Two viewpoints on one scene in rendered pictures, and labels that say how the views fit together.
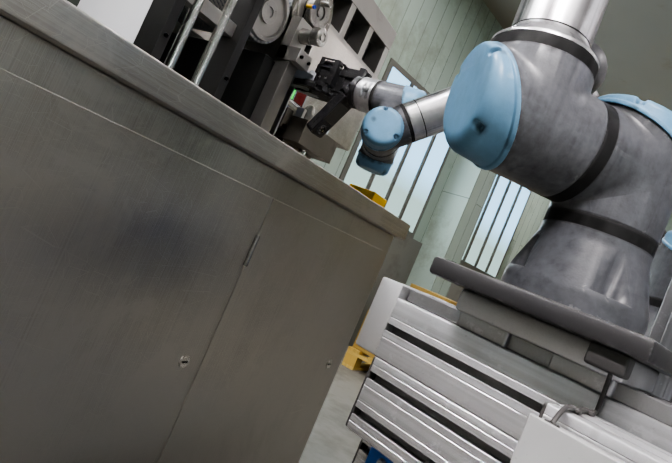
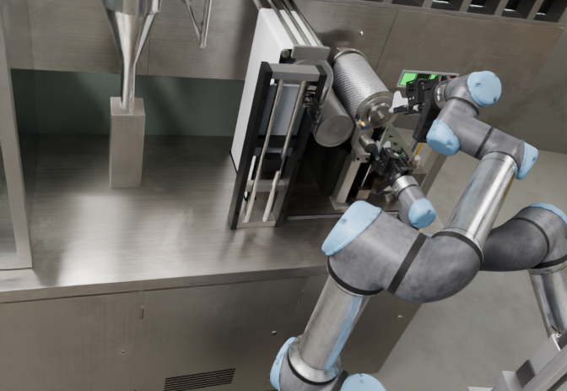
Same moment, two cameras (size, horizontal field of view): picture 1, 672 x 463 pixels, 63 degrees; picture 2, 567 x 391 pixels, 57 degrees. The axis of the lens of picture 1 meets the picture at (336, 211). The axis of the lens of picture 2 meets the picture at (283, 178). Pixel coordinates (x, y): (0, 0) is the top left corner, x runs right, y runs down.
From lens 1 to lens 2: 1.29 m
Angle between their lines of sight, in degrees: 51
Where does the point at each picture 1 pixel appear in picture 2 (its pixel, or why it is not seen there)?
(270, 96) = (343, 176)
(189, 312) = (269, 320)
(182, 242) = (253, 304)
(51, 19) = (157, 284)
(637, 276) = not seen: outside the picture
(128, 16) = not seen: hidden behind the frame
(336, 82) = (390, 168)
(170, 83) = (213, 278)
